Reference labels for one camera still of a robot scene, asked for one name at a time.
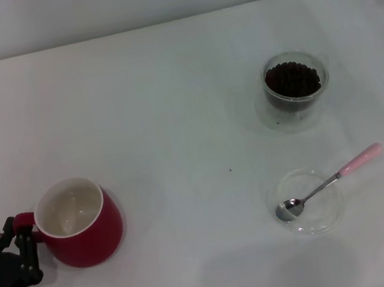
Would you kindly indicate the red ceramic mug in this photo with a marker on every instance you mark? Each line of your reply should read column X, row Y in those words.
column 90, row 243

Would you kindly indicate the dark coffee beans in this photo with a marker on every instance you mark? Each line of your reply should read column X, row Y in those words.
column 290, row 79

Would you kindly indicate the clear glass cup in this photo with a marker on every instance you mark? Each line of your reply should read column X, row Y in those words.
column 325, row 70

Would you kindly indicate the clear glass saucer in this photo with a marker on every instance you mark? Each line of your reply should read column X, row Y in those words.
column 323, row 213

